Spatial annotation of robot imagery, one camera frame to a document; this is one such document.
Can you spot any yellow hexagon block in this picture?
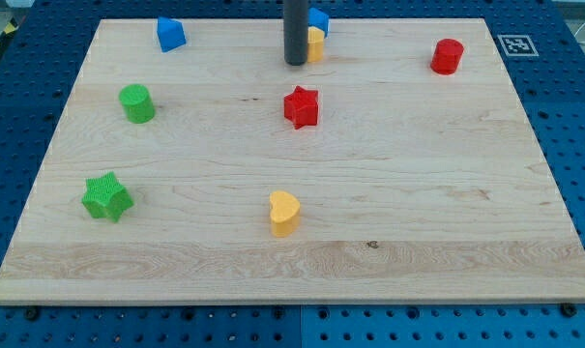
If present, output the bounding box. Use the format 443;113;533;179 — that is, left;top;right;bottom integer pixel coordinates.
307;26;325;63

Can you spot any yellow heart block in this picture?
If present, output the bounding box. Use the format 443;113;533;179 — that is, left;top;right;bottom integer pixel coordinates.
269;190;301;238

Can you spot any red star block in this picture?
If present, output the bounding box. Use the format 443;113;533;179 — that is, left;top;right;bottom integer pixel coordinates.
283;86;319;130

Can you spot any light wooden board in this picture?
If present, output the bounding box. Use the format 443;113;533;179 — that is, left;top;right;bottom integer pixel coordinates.
0;18;585;305

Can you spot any blue cube block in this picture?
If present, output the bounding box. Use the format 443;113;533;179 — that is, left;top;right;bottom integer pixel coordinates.
308;8;330;36

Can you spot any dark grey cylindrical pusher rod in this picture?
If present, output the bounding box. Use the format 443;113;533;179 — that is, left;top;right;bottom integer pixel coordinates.
282;0;308;66

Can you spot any green cylinder block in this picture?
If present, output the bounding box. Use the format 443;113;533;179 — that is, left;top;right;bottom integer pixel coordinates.
119;84;156;124

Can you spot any blue triangular block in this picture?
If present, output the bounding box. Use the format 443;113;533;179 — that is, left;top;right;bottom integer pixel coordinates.
157;16;187;52

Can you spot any green star block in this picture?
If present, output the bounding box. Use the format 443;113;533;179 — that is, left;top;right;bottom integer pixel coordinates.
81;171;133;222

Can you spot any red cylinder block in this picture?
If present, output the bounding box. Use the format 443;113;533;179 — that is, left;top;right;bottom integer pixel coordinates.
430;38;464;75

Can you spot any white fiducial marker tag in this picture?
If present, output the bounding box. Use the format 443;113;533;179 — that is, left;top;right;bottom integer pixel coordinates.
497;34;539;57

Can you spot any yellow black hazard tape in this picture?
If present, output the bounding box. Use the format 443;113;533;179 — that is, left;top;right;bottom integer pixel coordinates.
0;17;19;59

